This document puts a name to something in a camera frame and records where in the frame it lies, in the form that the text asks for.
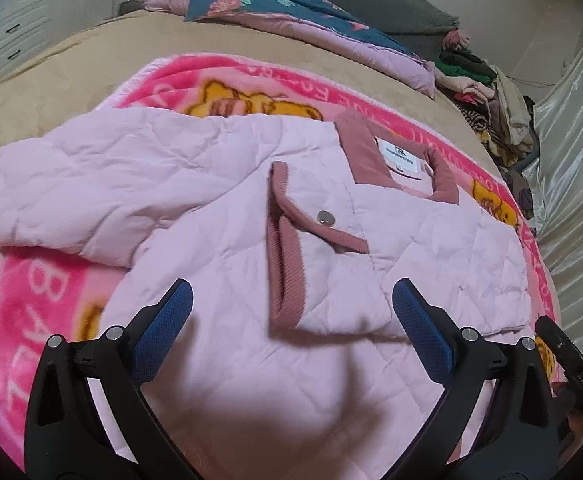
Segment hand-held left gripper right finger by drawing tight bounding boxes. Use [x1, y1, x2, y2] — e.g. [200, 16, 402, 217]
[392, 278, 560, 480]

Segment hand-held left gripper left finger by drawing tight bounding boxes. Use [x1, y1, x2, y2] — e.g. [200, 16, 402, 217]
[23, 278, 207, 480]

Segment pink quilted jacket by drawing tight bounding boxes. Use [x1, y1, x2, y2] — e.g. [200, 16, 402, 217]
[0, 107, 537, 480]

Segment pile of mixed clothes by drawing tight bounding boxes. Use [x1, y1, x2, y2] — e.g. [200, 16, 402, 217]
[431, 29, 541, 238]

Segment person's right hand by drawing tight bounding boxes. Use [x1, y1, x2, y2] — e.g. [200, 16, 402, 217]
[554, 385, 583, 443]

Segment pink printed blanket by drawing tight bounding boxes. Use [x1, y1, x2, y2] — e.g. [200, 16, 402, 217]
[0, 52, 565, 480]

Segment white satin curtain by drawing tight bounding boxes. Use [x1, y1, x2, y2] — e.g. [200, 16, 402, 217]
[520, 10, 583, 346]

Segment beige bed sheet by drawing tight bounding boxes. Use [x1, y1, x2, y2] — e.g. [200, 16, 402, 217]
[0, 7, 505, 281]

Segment white drawer cabinet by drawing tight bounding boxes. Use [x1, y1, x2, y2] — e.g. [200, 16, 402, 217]
[0, 0, 125, 98]

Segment teal floral quilt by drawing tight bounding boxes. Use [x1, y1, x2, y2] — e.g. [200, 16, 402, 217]
[144, 0, 438, 99]

